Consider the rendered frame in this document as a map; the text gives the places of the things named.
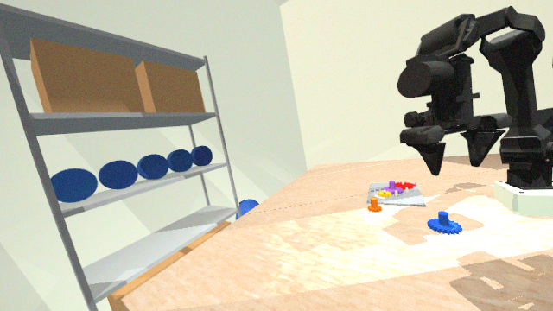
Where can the red gear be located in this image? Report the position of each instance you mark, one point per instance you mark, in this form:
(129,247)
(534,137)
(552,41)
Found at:
(404,186)

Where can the orange gear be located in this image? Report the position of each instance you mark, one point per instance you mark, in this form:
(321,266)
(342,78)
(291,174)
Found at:
(374,205)

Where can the blue gear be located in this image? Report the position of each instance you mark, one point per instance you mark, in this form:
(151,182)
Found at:
(443,224)

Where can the purple gear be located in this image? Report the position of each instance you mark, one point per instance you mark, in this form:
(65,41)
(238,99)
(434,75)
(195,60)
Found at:
(392,188)

